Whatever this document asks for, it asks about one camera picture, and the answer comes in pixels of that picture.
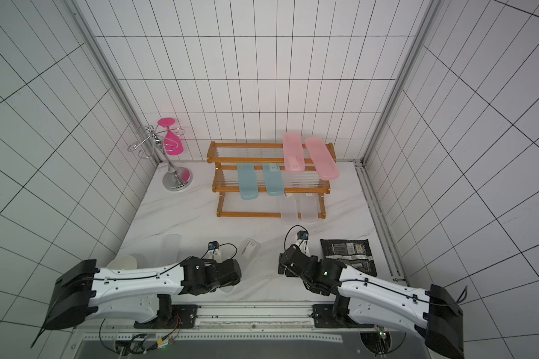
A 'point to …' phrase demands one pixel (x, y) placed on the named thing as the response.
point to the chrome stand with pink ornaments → (170, 140)
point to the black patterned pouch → (355, 253)
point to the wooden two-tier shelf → (225, 183)
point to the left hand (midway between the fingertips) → (221, 277)
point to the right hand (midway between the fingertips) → (282, 263)
